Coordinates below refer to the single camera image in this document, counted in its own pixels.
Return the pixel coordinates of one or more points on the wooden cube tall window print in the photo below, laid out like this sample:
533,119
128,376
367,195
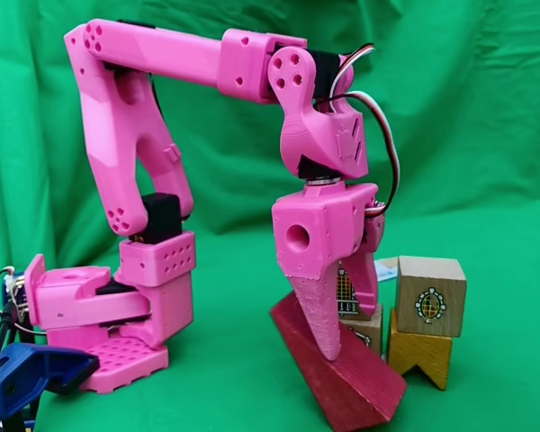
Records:
347,292

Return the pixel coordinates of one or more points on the yellow notched wooden block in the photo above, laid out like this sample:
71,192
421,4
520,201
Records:
425,357

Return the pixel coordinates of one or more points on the blue controller board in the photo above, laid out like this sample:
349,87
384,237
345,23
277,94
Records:
18,292

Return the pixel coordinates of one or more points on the blue clamp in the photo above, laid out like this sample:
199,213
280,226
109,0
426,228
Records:
22,369

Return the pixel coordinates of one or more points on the green cloth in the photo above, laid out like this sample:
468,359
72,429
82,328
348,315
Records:
477,135

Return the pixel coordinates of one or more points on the wooden cube door print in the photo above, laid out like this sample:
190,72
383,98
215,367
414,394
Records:
369,335

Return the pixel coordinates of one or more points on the red triangular roof block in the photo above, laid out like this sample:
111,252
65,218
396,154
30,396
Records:
355,387

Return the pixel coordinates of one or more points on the wooden cube round window print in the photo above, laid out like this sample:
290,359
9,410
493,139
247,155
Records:
432,297

